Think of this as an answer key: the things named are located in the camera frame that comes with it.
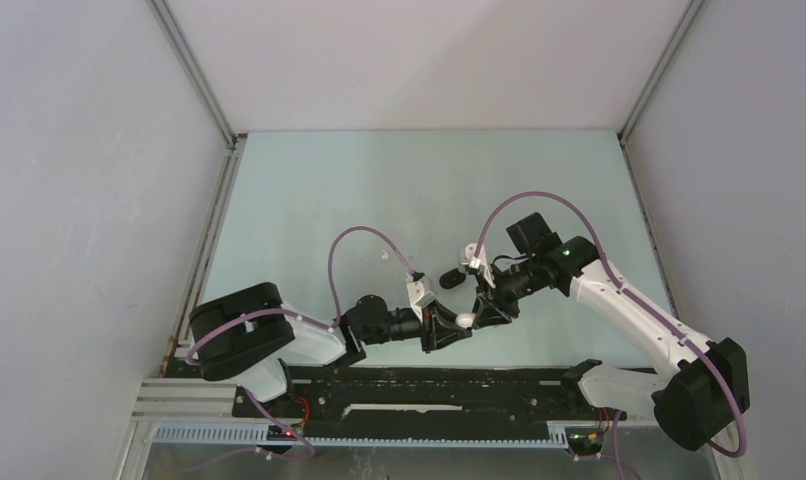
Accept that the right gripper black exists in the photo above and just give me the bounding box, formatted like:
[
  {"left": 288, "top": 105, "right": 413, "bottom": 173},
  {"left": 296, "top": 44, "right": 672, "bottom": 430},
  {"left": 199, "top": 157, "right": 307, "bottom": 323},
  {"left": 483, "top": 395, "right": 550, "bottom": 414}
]
[{"left": 471, "top": 256, "right": 543, "bottom": 329}]

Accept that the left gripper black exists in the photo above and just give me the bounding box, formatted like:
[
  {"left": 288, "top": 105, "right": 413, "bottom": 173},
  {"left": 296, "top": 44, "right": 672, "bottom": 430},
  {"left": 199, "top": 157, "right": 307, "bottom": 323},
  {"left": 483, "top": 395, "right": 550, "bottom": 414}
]
[{"left": 362, "top": 298, "right": 471, "bottom": 353}]

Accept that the white oval charging case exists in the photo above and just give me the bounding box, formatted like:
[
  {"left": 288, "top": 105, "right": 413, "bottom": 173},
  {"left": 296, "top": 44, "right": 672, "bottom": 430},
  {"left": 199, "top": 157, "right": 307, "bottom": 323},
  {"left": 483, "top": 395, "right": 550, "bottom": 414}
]
[{"left": 454, "top": 312, "right": 476, "bottom": 329}]

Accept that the black oval charging case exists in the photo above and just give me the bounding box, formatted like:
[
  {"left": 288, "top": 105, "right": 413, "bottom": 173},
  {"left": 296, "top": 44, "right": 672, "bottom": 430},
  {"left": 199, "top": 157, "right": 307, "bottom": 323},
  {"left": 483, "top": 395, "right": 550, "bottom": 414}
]
[{"left": 439, "top": 269, "right": 467, "bottom": 290}]

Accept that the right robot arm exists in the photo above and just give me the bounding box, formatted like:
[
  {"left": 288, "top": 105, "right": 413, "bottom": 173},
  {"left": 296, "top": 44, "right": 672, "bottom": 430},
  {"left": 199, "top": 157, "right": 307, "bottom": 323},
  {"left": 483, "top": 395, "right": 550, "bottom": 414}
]
[{"left": 422, "top": 213, "right": 750, "bottom": 451}]

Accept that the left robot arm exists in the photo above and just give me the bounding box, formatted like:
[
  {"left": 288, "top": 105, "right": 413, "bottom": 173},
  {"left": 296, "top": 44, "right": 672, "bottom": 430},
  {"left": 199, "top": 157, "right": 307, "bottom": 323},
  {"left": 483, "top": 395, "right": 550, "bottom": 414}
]
[{"left": 185, "top": 281, "right": 476, "bottom": 417}]

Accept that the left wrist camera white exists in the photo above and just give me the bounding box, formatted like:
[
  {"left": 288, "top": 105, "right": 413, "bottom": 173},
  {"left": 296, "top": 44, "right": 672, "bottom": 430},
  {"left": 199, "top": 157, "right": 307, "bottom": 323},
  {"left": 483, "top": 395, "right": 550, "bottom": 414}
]
[{"left": 406, "top": 272, "right": 437, "bottom": 311}]

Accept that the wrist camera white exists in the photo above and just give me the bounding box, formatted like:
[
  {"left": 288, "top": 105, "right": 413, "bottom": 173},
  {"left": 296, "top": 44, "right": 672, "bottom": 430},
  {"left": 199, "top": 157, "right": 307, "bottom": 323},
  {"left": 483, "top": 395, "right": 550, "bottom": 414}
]
[
  {"left": 406, "top": 272, "right": 437, "bottom": 311},
  {"left": 458, "top": 243, "right": 496, "bottom": 288}
]

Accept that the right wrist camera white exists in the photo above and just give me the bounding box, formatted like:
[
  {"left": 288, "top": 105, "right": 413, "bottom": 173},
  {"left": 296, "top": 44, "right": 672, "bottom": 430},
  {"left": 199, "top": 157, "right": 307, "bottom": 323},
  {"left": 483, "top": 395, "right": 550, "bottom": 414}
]
[{"left": 458, "top": 243, "right": 496, "bottom": 288}]

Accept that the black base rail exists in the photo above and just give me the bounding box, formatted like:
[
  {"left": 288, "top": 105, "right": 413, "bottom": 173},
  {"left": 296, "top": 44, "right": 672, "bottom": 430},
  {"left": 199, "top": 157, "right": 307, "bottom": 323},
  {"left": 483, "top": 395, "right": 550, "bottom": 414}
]
[{"left": 264, "top": 367, "right": 616, "bottom": 443}]

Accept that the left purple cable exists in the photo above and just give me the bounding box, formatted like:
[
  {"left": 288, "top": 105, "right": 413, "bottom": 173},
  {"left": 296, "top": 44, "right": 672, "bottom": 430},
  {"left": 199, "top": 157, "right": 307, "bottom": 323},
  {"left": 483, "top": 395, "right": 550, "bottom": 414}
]
[{"left": 184, "top": 225, "right": 418, "bottom": 367}]

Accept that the purple cable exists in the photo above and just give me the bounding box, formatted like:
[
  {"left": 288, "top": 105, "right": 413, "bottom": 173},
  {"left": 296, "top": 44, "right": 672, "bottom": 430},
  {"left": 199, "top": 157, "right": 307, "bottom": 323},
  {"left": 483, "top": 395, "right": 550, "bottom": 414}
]
[
  {"left": 474, "top": 191, "right": 749, "bottom": 460},
  {"left": 184, "top": 225, "right": 418, "bottom": 367}
]

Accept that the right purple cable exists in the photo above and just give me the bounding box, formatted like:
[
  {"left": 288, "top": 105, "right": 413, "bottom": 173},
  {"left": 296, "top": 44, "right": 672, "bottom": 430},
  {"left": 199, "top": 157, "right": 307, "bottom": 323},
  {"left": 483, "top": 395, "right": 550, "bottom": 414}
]
[{"left": 474, "top": 191, "right": 749, "bottom": 460}]

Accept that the blue-grey cable duct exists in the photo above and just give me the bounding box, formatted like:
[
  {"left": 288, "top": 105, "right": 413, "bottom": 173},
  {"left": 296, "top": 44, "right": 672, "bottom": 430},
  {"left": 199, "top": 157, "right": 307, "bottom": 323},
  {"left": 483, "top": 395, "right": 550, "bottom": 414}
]
[{"left": 152, "top": 423, "right": 573, "bottom": 450}]

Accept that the left aluminium frame post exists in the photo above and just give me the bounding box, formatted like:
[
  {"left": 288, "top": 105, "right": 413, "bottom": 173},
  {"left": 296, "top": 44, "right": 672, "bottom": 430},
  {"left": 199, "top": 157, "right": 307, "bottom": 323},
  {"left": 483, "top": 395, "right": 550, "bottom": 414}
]
[{"left": 147, "top": 1, "right": 236, "bottom": 346}]

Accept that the aluminium frame post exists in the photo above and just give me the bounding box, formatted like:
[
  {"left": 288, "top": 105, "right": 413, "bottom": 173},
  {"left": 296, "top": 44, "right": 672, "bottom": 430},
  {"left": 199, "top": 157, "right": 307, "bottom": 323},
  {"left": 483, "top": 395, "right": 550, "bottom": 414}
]
[
  {"left": 617, "top": 0, "right": 708, "bottom": 314},
  {"left": 147, "top": 1, "right": 236, "bottom": 346}
]

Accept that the right aluminium frame post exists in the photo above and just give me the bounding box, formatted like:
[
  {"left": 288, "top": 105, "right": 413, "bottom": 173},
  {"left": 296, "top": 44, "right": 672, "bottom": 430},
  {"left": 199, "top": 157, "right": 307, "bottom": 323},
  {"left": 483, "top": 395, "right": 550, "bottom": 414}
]
[{"left": 617, "top": 0, "right": 708, "bottom": 314}]

